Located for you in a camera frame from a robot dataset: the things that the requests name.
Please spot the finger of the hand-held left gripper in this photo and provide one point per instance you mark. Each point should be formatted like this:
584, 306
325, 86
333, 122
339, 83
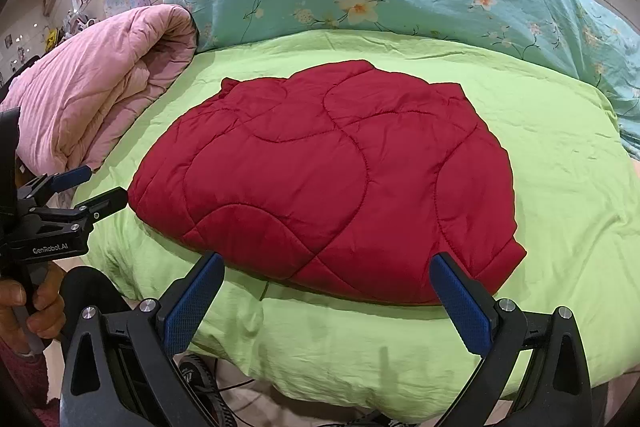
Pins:
107, 202
70, 177

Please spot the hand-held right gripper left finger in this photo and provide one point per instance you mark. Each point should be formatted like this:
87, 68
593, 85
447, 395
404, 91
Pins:
192, 302

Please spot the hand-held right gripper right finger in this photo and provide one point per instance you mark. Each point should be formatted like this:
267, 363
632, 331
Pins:
462, 302

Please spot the red quilted jacket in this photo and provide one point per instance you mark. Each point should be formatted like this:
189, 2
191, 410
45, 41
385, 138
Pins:
325, 177

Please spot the person's left forearm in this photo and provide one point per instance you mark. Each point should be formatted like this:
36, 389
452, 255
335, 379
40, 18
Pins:
20, 382

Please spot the person's left hand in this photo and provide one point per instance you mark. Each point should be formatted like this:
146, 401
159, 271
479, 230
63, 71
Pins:
50, 302

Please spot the pink quilt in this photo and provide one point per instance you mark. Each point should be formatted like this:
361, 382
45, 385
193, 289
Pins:
90, 92

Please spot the green bed sheet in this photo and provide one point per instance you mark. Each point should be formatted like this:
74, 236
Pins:
560, 217

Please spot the blue floral quilt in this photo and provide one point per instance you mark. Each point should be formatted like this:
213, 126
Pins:
400, 2

